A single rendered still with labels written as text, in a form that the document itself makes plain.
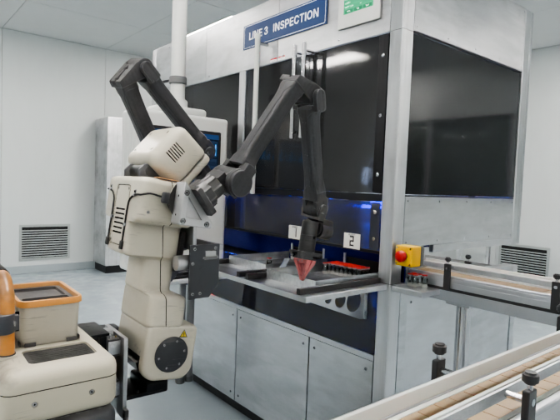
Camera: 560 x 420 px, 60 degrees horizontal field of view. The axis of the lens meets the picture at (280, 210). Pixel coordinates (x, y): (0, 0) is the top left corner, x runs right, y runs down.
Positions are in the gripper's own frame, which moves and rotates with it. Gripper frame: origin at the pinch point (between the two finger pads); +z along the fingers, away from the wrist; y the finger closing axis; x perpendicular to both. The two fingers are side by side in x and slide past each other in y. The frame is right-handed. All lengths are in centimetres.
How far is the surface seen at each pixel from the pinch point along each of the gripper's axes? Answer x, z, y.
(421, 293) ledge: -26.3, -1.1, 31.8
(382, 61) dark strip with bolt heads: -5, -83, 19
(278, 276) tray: 12.8, 1.3, 0.8
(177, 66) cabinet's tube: 94, -87, -12
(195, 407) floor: 105, 85, 39
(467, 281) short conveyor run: -37, -8, 41
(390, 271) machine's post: -12.9, -6.8, 31.2
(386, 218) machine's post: -10.1, -25.5, 28.1
